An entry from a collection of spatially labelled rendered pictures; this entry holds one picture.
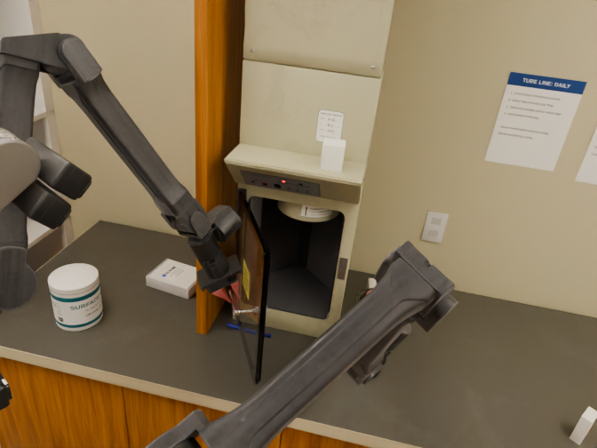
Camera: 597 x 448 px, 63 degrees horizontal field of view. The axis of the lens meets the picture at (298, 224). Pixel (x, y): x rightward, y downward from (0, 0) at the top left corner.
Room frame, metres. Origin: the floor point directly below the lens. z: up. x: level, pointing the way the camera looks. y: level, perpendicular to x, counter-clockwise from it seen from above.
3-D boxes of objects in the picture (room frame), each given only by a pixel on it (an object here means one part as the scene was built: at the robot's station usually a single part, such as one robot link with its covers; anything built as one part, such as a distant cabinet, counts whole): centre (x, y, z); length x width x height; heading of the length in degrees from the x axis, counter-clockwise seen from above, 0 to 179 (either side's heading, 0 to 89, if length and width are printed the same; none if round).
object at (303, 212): (1.22, -0.02, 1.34); 0.18 x 0.18 x 0.05
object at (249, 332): (0.99, 0.11, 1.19); 0.30 x 0.01 x 0.40; 20
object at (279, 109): (1.25, -0.01, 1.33); 0.32 x 0.25 x 0.77; 81
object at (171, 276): (1.30, 0.38, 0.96); 0.16 x 0.12 x 0.04; 72
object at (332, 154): (1.05, -0.06, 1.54); 0.05 x 0.05 x 0.06; 86
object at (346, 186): (1.07, 0.02, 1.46); 0.32 x 0.12 x 0.10; 81
